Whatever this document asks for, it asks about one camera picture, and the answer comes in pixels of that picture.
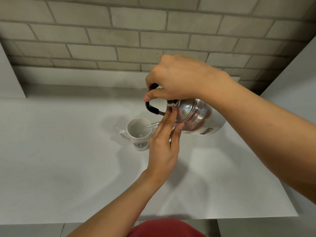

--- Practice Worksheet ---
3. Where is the white mug with round emblem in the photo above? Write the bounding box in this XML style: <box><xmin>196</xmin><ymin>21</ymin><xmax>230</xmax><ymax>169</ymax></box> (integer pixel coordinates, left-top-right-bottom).
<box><xmin>119</xmin><ymin>118</ymin><xmax>153</xmax><ymax>151</ymax></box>

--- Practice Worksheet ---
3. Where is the clear water stream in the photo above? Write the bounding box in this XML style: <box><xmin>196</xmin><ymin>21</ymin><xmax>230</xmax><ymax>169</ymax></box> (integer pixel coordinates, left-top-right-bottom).
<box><xmin>141</xmin><ymin>122</ymin><xmax>158</xmax><ymax>135</ymax></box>

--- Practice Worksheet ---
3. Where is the stainless steel kettle black handle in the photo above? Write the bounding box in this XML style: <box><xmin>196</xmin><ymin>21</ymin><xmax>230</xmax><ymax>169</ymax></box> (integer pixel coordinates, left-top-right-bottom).
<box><xmin>145</xmin><ymin>83</ymin><xmax>227</xmax><ymax>136</ymax></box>

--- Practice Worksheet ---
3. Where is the person's right forearm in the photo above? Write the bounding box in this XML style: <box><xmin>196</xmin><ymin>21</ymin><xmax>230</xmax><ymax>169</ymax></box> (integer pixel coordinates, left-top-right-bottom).
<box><xmin>210</xmin><ymin>71</ymin><xmax>316</xmax><ymax>205</ymax></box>

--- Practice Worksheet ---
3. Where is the person's left forearm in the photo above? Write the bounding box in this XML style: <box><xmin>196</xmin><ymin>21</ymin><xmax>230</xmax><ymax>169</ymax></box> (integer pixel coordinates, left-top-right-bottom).
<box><xmin>66</xmin><ymin>169</ymin><xmax>166</xmax><ymax>237</ymax></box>

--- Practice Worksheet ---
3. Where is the person's left hand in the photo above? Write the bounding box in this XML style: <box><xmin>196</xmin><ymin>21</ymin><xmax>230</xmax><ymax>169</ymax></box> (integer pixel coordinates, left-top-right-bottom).
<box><xmin>144</xmin><ymin>107</ymin><xmax>185</xmax><ymax>186</ymax></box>

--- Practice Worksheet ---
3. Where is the person's right hand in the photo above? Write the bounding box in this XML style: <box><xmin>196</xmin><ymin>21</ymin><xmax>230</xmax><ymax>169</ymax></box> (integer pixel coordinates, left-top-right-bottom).
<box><xmin>144</xmin><ymin>55</ymin><xmax>234</xmax><ymax>106</ymax></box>

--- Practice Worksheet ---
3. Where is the person's red garment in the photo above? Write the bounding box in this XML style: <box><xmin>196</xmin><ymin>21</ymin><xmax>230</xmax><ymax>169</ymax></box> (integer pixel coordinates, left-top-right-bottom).
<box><xmin>127</xmin><ymin>219</ymin><xmax>206</xmax><ymax>237</ymax></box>

